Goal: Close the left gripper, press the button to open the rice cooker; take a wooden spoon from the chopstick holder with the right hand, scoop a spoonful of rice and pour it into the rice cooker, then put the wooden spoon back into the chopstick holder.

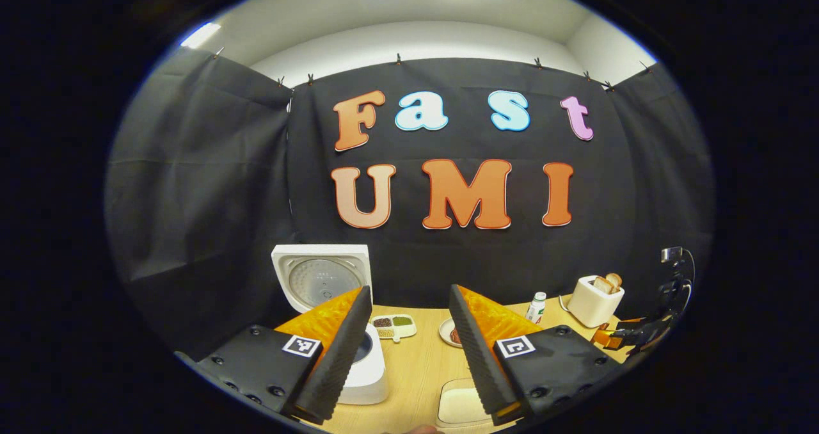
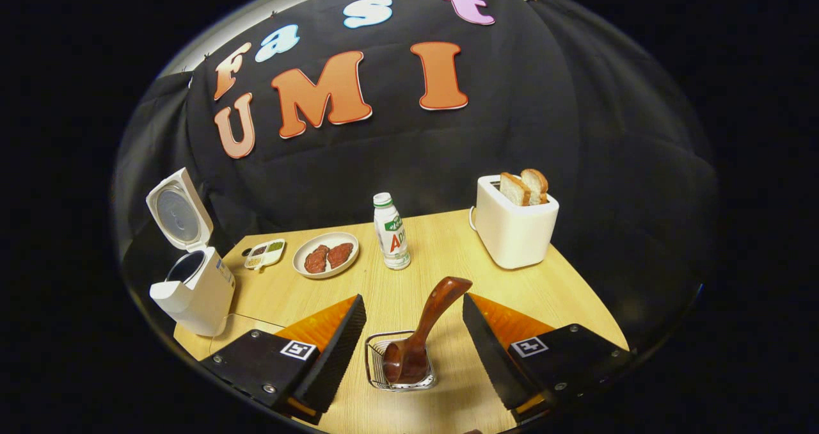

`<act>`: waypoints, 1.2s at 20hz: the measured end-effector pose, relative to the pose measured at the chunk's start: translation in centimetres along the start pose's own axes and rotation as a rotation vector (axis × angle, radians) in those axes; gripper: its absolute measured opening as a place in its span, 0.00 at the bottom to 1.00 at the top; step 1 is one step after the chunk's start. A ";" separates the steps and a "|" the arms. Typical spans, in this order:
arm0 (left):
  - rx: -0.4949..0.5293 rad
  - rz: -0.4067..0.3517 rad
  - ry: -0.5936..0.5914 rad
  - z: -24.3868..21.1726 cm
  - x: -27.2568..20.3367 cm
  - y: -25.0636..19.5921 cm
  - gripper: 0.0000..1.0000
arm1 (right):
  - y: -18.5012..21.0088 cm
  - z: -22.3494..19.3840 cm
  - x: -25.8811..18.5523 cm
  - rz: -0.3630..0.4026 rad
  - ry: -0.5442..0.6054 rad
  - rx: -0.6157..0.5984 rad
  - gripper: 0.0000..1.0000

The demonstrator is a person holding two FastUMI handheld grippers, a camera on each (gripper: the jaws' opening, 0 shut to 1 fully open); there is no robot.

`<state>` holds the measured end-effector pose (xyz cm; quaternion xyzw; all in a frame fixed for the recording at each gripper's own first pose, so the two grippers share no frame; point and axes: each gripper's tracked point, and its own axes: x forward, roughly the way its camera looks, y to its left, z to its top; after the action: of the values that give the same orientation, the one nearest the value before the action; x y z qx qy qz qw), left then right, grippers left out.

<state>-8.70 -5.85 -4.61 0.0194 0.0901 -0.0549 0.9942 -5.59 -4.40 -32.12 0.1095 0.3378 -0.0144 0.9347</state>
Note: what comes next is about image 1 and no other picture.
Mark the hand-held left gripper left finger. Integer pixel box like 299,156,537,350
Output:
176,285,374,425

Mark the white divided grain dish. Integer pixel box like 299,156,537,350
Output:
371,314,418,344

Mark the white rice cooker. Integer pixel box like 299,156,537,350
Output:
271,244,390,406

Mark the white bottle green label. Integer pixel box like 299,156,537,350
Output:
525,291,548,325

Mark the white toaster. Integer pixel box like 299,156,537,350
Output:
566,275,626,329

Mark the ceiling light panel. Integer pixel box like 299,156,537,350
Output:
180,22,222,49

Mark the white round plate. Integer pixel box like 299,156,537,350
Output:
439,317,463,349

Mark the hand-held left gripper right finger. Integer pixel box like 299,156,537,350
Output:
448,284,632,427

